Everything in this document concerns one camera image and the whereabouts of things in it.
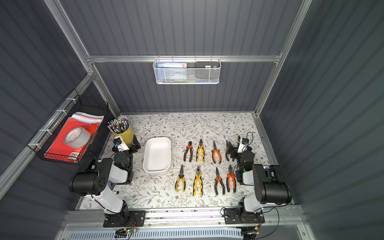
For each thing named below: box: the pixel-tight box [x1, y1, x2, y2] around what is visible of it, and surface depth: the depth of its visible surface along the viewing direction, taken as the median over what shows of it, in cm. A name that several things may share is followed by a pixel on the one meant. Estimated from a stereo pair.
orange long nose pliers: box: [214, 167, 225, 195], surface depth 86 cm
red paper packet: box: [44, 112, 105, 163], surface depth 72 cm
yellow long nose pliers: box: [175, 164, 186, 192], surface depth 87 cm
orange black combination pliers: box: [226, 164, 237, 193], surface depth 88 cm
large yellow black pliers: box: [193, 166, 203, 196], surface depth 86 cm
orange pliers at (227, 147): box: [225, 139, 230, 162], surface depth 101 cm
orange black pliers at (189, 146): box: [183, 141, 193, 162], surface depth 101 cm
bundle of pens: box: [107, 115, 129, 134], surface depth 92 cm
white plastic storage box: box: [143, 137, 172, 175], surface depth 97 cm
